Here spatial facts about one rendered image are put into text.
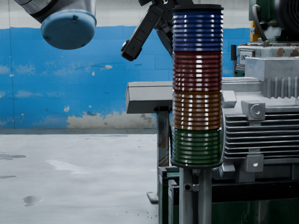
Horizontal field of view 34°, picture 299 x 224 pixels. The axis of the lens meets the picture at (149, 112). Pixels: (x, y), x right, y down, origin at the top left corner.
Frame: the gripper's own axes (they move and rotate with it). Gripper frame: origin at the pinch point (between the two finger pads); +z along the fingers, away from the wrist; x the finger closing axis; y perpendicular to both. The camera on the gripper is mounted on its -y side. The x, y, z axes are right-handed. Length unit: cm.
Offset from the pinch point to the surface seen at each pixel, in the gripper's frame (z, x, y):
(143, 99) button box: -0.4, 16.4, -8.9
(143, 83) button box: -3.2, 18.6, -7.0
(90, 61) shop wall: 17, 566, -5
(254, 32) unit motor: 9, 69, 40
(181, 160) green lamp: -1.6, -37.8, -12.5
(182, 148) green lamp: -2.8, -38.0, -11.6
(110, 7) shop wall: -30, 561, 53
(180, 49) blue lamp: -12.9, -37.7, -6.0
